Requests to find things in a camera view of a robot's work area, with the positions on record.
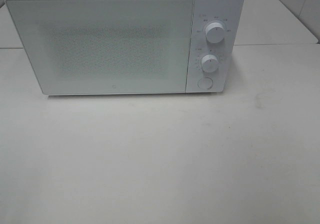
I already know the round white door button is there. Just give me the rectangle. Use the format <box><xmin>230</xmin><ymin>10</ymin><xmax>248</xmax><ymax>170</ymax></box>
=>
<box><xmin>197</xmin><ymin>77</ymin><xmax>214</xmax><ymax>90</ymax></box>

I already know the white timer knob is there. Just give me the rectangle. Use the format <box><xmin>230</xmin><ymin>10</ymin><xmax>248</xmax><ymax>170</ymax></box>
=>
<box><xmin>200</xmin><ymin>54</ymin><xmax>220</xmax><ymax>73</ymax></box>

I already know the white microwave door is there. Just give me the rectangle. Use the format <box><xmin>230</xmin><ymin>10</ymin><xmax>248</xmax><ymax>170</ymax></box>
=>
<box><xmin>7</xmin><ymin>0</ymin><xmax>194</xmax><ymax>95</ymax></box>

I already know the upper white power knob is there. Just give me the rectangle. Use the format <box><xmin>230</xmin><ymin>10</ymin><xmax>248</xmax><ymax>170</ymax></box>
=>
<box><xmin>204</xmin><ymin>20</ymin><xmax>226</xmax><ymax>44</ymax></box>

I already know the white microwave oven body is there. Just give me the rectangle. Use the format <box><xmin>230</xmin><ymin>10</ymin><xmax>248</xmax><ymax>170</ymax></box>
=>
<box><xmin>5</xmin><ymin>0</ymin><xmax>245</xmax><ymax>100</ymax></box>

